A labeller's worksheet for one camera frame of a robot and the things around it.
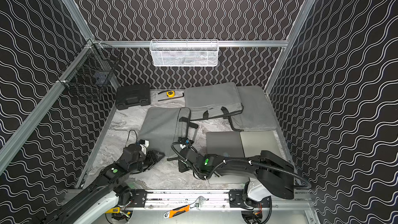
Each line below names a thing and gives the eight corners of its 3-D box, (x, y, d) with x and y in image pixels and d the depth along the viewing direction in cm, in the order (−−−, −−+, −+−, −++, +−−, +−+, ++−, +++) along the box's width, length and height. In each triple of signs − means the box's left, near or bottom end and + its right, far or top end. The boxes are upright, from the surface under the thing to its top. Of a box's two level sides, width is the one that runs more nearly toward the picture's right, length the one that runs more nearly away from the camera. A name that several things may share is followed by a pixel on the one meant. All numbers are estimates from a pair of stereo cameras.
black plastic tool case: (113, 110, 111) (109, 104, 106) (123, 88, 126) (119, 82, 121) (148, 110, 111) (145, 104, 106) (153, 88, 126) (152, 82, 121)
